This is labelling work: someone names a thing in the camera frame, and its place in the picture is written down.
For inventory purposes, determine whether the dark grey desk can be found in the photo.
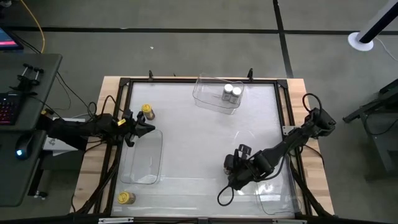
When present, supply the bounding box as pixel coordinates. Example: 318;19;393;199
0;53;63;208

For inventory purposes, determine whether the black clamp holder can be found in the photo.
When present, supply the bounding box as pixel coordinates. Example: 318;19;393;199
9;63;45;96

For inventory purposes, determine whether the clear plastic bin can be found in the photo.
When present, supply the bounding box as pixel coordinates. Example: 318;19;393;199
119;128;164;185
192;72;246;116
253;155;298;217

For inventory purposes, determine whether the white-based stand with pole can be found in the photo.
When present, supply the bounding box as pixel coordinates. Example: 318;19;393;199
347;0;398;52

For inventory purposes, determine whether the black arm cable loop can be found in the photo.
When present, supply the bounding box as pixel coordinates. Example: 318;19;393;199
302;92;323;114

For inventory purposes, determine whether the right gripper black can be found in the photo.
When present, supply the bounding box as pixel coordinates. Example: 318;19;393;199
227;144;261;191

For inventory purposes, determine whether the black computer mouse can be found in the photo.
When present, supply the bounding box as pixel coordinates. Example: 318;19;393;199
15;134;34;161

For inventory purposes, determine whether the monitor with pink stripe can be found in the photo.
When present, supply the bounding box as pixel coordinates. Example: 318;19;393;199
0;26;24;51

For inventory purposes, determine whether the grey metal bracket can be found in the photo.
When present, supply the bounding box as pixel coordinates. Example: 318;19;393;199
98;217;135;224
272;218;308;224

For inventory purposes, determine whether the dark metal stand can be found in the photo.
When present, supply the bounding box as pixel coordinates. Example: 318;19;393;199
341;79;398;183

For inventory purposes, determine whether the yellow floor cable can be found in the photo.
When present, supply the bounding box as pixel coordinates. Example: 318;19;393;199
19;0;46;54

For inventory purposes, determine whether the white-label glass spice jar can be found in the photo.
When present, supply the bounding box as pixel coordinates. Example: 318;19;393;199
221;83;234;101
229;86;243;105

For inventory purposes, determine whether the white box with logo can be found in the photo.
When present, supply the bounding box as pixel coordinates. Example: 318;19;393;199
42;116;87;157

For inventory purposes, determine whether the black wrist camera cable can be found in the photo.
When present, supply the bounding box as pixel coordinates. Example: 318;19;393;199
216;183;234;207

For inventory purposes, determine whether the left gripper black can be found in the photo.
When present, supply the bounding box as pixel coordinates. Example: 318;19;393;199
121;108;155;147

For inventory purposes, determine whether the backlit black keyboard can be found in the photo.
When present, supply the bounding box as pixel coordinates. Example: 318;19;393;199
0;92;21;126

